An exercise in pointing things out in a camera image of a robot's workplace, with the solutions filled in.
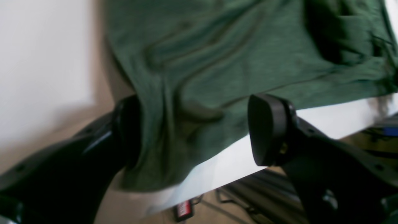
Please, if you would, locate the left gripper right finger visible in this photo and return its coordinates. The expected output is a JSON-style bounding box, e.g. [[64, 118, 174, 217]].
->
[[248, 94, 398, 224]]

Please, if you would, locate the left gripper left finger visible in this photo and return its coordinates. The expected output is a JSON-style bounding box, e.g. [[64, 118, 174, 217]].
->
[[0, 96, 141, 224]]

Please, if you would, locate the dark green t-shirt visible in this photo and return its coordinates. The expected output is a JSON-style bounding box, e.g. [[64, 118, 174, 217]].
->
[[103, 0, 397, 192]]

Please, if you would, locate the black labelled power adapter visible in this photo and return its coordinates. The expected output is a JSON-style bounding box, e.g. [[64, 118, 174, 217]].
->
[[173, 200, 194, 223]]

